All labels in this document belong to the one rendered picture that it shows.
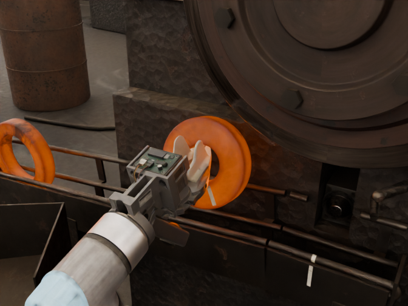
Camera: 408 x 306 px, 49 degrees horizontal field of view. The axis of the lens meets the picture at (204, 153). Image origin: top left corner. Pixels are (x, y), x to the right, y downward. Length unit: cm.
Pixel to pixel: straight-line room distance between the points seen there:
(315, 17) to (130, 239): 33
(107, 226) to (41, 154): 52
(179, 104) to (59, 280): 44
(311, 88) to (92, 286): 33
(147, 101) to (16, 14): 250
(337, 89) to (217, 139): 26
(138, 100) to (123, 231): 39
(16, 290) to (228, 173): 43
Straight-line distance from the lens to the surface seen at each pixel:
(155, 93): 93
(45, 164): 107
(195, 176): 68
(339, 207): 80
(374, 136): 59
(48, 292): 54
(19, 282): 90
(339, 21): 49
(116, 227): 57
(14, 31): 337
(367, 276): 72
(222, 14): 54
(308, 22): 50
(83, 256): 56
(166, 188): 61
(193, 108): 84
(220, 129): 71
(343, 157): 63
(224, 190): 73
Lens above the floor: 117
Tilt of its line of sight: 26 degrees down
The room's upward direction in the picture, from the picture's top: straight up
